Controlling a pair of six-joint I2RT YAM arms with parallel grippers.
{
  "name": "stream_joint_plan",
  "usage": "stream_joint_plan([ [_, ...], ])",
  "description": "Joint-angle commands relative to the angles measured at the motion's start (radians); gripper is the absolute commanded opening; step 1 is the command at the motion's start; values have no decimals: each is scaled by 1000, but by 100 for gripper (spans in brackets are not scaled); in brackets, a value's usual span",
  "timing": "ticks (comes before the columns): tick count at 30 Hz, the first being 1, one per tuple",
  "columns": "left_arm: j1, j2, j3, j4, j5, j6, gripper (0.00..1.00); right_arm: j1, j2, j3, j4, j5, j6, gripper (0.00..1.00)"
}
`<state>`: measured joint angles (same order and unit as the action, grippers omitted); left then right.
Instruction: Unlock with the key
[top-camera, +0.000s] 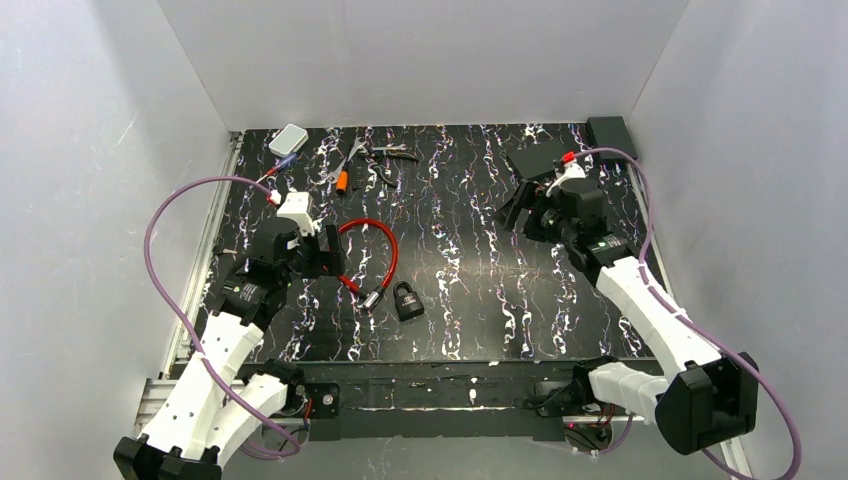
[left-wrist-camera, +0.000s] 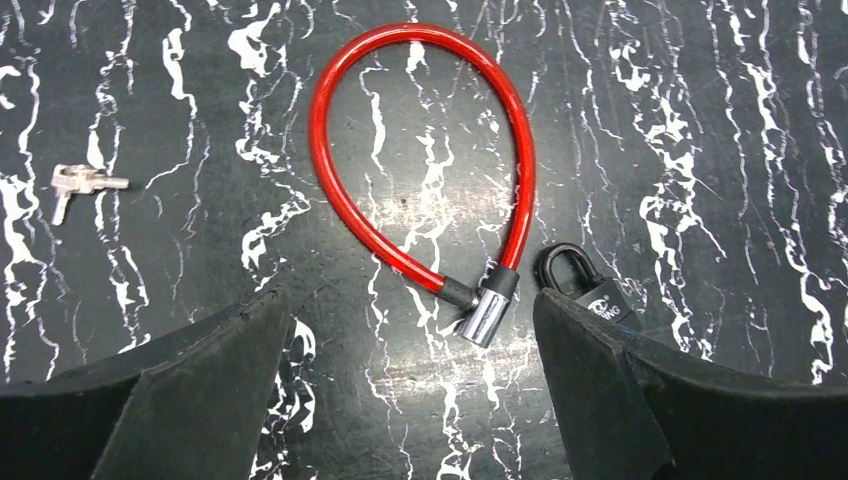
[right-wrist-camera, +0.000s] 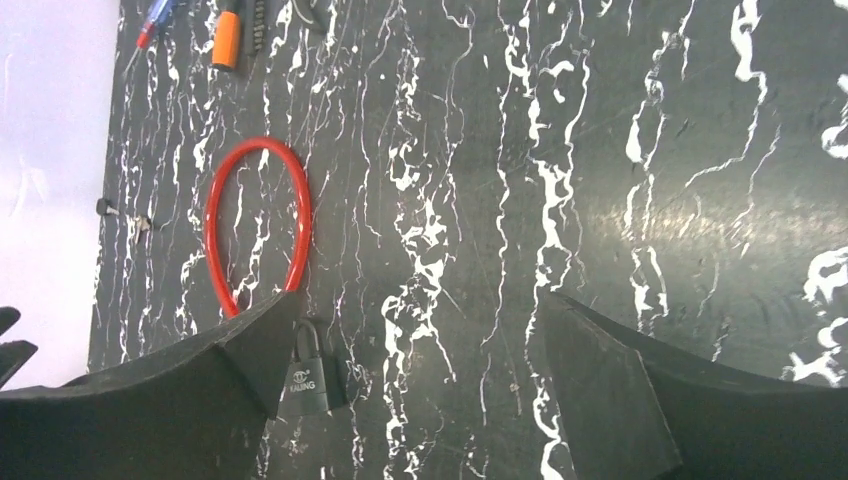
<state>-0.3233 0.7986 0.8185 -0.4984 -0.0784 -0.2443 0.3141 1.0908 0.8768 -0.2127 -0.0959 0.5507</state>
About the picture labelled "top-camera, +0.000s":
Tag red cable lock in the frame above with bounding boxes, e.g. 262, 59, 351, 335
336, 218, 401, 313

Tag black padlock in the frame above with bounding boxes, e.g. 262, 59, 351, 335
393, 281, 425, 322

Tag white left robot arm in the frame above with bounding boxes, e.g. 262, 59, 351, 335
113, 218, 344, 479

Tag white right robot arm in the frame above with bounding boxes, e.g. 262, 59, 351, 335
496, 178, 758, 455

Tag flat black plate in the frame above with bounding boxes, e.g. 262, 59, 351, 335
506, 141, 570, 183

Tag black comb piece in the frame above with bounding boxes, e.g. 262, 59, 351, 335
349, 165, 368, 191

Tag black box in corner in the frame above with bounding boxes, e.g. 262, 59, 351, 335
586, 116, 639, 160

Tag red blue screwdriver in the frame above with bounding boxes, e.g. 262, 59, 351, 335
256, 153, 299, 185

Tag white rectangular box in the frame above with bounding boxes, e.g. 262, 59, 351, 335
268, 124, 309, 157

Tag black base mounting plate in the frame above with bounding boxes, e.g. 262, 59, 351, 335
241, 359, 664, 444

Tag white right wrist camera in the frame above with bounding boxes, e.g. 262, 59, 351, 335
545, 152, 586, 197

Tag orange handled tool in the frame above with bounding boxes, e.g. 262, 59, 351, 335
329, 137, 365, 196

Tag black handled pliers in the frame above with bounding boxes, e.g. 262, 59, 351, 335
370, 144, 418, 162

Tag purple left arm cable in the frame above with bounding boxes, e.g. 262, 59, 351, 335
143, 176, 303, 461

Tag aluminium frame rail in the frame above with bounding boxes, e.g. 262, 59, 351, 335
132, 131, 243, 439

